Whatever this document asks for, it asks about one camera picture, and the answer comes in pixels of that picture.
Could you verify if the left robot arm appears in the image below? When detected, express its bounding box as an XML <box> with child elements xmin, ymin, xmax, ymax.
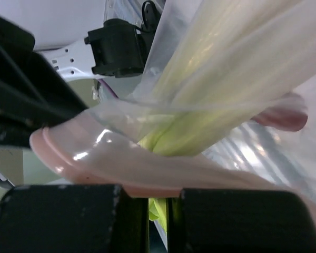
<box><xmin>0</xmin><ymin>1</ymin><xmax>161</xmax><ymax>148</ymax></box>

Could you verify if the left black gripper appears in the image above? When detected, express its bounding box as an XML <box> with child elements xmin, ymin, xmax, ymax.
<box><xmin>0</xmin><ymin>17</ymin><xmax>87</xmax><ymax>149</ymax></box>

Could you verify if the green white celery stalk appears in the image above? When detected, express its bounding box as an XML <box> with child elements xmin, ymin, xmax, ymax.
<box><xmin>136</xmin><ymin>0</ymin><xmax>316</xmax><ymax>230</ymax></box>

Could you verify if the clear pink-dotted zip bag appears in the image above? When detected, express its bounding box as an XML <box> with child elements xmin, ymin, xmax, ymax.
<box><xmin>30</xmin><ymin>1</ymin><xmax>316</xmax><ymax>202</ymax></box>

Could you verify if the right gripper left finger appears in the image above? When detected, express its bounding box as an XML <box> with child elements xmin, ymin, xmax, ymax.
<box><xmin>0</xmin><ymin>184</ymin><xmax>149</xmax><ymax>252</ymax></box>

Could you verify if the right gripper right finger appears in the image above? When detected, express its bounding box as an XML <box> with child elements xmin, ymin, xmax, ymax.
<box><xmin>167</xmin><ymin>189</ymin><xmax>316</xmax><ymax>252</ymax></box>

